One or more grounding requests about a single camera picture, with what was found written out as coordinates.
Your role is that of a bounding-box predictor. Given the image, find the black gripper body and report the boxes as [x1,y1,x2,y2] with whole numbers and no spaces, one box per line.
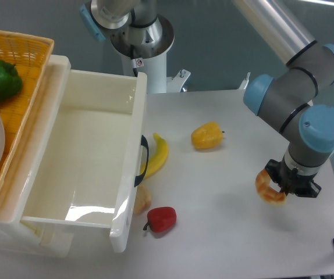
[265,159,321,198]

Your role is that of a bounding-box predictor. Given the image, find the glazed ring donut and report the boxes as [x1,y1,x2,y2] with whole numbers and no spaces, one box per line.
[255,169,287,206]

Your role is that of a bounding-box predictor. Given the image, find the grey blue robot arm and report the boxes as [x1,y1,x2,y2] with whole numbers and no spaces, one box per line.
[80,1,334,198]

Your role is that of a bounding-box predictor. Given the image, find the open white upper drawer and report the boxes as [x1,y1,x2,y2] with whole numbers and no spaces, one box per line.
[20,69,148,254]

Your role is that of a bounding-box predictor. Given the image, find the white drawer cabinet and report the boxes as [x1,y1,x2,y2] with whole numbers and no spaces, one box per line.
[0,55,73,257]

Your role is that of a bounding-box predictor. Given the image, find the yellow toy bell pepper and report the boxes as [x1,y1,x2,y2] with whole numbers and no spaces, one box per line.
[191,121,224,150]

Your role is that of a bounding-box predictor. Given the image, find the yellow toy banana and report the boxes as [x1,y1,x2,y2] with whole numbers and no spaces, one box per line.
[140,133,169,179]

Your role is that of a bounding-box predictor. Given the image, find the red toy bell pepper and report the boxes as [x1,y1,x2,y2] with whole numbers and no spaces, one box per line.
[143,206,177,233]

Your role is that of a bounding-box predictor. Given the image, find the orange woven basket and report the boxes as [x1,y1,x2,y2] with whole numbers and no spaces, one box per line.
[0,30,54,191]

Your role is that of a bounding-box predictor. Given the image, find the black drawer handle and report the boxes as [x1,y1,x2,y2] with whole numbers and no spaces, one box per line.
[134,134,150,188]

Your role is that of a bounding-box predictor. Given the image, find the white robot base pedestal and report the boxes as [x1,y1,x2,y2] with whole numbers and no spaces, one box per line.
[111,15,191,94]

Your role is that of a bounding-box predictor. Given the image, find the black base cable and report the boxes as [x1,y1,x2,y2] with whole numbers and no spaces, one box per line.
[129,45,139,78]

